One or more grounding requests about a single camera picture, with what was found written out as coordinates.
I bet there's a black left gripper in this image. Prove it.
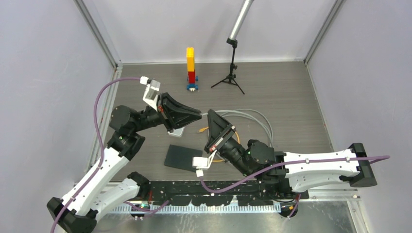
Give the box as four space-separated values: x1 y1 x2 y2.
132 93 202 133

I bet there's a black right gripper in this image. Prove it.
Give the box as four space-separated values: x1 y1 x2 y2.
204 109 253 177

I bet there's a grey ethernet cable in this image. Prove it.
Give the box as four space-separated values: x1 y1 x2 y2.
199 108 274 149

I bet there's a yellow ethernet cable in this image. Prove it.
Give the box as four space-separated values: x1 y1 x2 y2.
198 126 241 164

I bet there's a white network switch box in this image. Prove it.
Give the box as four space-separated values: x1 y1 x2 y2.
168 127 185 138

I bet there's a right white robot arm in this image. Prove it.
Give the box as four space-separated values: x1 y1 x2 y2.
205 109 377 199

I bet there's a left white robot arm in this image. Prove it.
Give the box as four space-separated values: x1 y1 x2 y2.
47 93 202 233

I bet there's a colourful toy block tower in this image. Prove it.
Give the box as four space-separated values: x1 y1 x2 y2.
186 47 198 92

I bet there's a dark grey foam pad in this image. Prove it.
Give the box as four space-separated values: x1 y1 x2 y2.
164 144 203 172

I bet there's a black tripod with silver pole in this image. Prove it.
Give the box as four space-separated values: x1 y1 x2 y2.
211 0 254 95

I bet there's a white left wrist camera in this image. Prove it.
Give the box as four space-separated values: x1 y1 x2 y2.
139 76 161 111

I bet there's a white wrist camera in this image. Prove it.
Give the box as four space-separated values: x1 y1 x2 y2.
139 76 161 111
192 150 217 178

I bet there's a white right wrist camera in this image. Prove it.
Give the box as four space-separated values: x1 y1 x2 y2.
192 150 217 178

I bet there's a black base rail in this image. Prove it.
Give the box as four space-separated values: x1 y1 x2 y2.
132 181 309 216

